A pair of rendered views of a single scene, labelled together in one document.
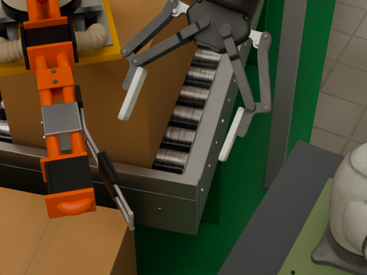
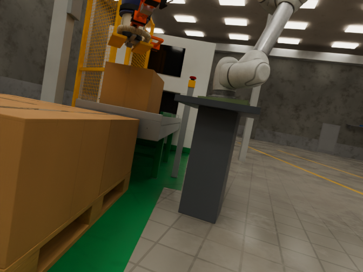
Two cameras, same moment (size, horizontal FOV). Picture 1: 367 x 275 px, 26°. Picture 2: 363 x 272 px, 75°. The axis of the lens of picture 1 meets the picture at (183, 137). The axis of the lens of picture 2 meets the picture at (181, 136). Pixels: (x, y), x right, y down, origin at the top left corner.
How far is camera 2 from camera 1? 1.62 m
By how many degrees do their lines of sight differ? 42
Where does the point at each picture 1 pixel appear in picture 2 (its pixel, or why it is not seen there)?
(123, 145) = (138, 107)
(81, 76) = (131, 77)
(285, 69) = (183, 123)
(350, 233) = (222, 75)
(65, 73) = not seen: hidden behind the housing
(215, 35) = not seen: outside the picture
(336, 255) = (215, 95)
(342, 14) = not seen: hidden behind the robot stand
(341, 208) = (219, 70)
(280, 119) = (180, 144)
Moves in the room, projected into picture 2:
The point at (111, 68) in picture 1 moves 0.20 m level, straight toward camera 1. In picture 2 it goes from (142, 74) to (145, 71)
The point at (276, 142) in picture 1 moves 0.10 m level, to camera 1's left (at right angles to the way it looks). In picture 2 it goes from (177, 154) to (168, 153)
